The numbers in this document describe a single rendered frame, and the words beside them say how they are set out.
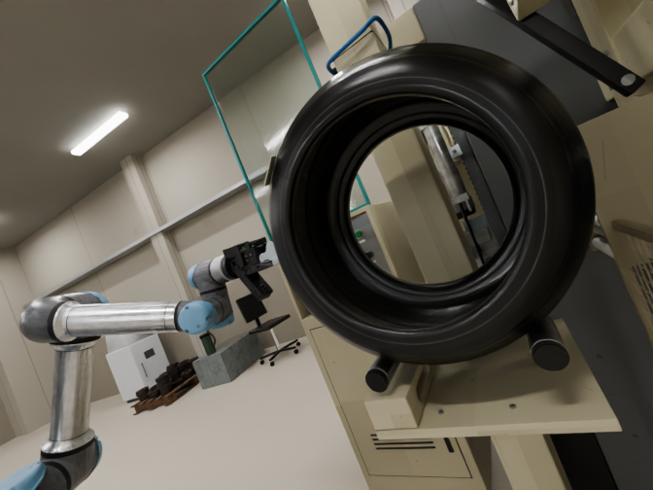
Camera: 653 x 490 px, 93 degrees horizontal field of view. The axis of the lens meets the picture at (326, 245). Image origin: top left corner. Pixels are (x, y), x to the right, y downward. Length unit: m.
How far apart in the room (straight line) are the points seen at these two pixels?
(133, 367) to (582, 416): 6.42
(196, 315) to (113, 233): 6.94
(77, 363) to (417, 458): 1.32
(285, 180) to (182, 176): 5.69
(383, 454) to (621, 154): 1.43
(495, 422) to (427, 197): 0.53
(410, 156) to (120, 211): 6.92
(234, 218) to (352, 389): 4.37
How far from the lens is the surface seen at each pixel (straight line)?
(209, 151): 5.89
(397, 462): 1.72
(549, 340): 0.56
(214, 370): 4.94
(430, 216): 0.88
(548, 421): 0.61
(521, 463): 1.15
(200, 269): 0.93
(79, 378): 1.14
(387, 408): 0.66
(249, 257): 0.80
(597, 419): 0.61
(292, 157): 0.59
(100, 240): 8.02
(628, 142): 0.83
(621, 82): 0.85
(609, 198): 0.83
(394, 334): 0.57
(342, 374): 1.56
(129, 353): 6.59
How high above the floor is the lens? 1.16
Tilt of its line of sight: 1 degrees up
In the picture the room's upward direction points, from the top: 22 degrees counter-clockwise
